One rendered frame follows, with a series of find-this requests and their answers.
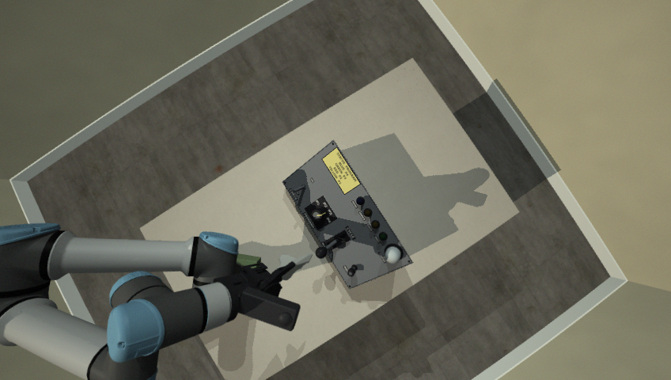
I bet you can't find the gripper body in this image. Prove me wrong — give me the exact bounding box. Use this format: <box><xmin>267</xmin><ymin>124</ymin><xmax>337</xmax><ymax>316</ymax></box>
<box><xmin>213</xmin><ymin>263</ymin><xmax>282</xmax><ymax>322</ymax></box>

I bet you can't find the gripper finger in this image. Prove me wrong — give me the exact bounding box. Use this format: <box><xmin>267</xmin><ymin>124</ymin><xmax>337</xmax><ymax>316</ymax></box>
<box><xmin>267</xmin><ymin>253</ymin><xmax>313</xmax><ymax>285</ymax></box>

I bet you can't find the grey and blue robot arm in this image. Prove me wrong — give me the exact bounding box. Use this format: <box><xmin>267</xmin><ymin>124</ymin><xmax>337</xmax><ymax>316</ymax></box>
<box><xmin>0</xmin><ymin>223</ymin><xmax>301</xmax><ymax>380</ymax></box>

